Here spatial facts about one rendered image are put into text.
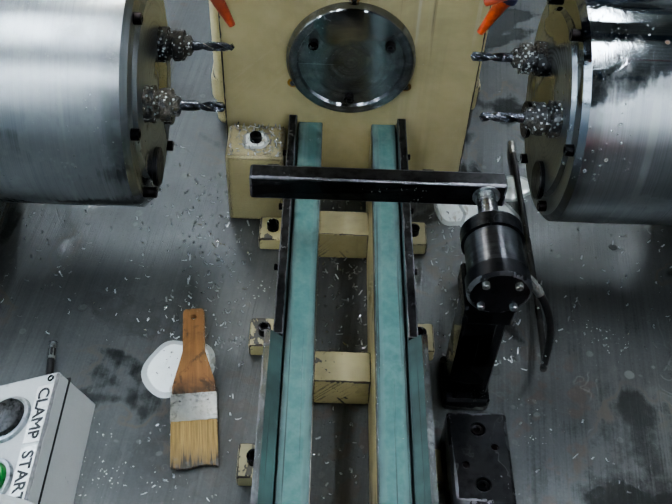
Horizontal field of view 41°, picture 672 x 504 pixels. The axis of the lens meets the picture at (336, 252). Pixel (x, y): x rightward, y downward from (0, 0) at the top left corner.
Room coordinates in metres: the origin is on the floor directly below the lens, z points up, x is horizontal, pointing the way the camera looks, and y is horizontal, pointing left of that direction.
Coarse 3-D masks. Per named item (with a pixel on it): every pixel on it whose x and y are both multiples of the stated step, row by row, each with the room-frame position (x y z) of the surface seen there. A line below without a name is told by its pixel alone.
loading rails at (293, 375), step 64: (320, 128) 0.83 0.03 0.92; (384, 128) 0.84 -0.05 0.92; (320, 256) 0.73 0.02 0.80; (384, 256) 0.63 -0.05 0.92; (256, 320) 0.61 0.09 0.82; (384, 320) 0.55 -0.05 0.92; (320, 384) 0.52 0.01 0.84; (384, 384) 0.47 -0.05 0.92; (256, 448) 0.39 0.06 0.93; (384, 448) 0.40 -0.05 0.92
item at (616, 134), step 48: (576, 0) 0.76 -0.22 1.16; (624, 0) 0.76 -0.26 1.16; (528, 48) 0.80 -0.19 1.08; (576, 48) 0.72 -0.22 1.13; (624, 48) 0.70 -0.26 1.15; (528, 96) 0.83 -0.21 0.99; (576, 96) 0.68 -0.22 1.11; (624, 96) 0.66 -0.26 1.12; (528, 144) 0.78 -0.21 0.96; (576, 144) 0.64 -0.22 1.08; (624, 144) 0.64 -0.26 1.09; (576, 192) 0.63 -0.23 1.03; (624, 192) 0.63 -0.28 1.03
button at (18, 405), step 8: (8, 400) 0.34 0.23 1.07; (16, 400) 0.34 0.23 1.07; (0, 408) 0.33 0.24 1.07; (8, 408) 0.33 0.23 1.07; (16, 408) 0.33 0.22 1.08; (0, 416) 0.33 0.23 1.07; (8, 416) 0.32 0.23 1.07; (16, 416) 0.32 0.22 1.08; (0, 424) 0.32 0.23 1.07; (8, 424) 0.32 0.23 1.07; (16, 424) 0.32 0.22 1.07; (0, 432) 0.31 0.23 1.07; (8, 432) 0.31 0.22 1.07
